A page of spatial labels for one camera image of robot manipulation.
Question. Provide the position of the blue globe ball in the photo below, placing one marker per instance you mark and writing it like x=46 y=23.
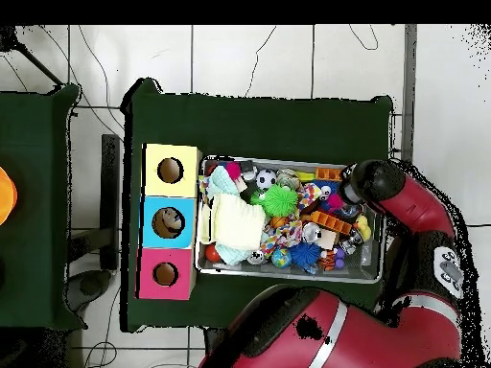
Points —
x=282 y=257

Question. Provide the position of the blue spiky ball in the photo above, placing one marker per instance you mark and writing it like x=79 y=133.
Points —
x=333 y=187

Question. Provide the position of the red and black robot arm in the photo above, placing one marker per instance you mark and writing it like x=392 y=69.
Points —
x=364 y=337

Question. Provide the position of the orange plastic building block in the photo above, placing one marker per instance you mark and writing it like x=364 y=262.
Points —
x=329 y=174
x=330 y=222

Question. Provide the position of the wooden box with three holes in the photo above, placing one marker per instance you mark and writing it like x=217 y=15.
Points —
x=184 y=180

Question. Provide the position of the dark green table cloth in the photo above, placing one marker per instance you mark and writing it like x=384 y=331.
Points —
x=268 y=126

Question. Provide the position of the orange round object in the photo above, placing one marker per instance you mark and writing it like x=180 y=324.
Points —
x=7 y=195

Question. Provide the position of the black and white soccer ball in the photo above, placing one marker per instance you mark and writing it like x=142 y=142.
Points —
x=266 y=179

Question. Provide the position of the mint green cloth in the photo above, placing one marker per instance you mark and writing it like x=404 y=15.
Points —
x=222 y=181

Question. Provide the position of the green spiky toy with eyes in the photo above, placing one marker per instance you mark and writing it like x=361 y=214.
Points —
x=280 y=199

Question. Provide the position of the cream knitted cloth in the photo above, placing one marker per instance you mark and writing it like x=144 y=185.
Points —
x=238 y=222

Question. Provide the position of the dark green covered side table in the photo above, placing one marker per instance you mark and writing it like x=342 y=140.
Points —
x=34 y=134

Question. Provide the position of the black equipment stand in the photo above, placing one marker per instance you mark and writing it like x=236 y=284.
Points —
x=110 y=191

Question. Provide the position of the shallow clear mesh bin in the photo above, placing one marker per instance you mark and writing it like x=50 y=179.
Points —
x=291 y=273

